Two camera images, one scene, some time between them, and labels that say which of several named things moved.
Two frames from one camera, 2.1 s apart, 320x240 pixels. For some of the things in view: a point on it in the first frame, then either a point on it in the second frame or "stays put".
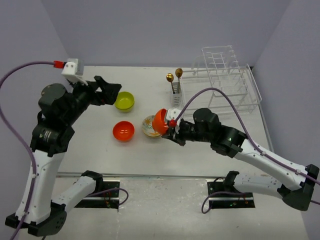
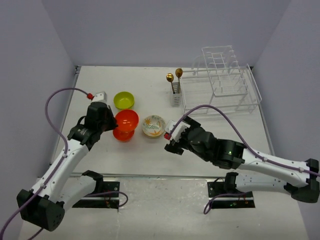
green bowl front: (124, 106) stays put
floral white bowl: (148, 128) stays put
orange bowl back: (159, 121) to (126, 120)
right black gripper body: (189, 131) to (174, 146)
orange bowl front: (123, 131) stays put
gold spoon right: (178, 72) stays put
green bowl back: (125, 100) stays put
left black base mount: (108, 200) stays put
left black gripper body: (83, 96) to (110, 123)
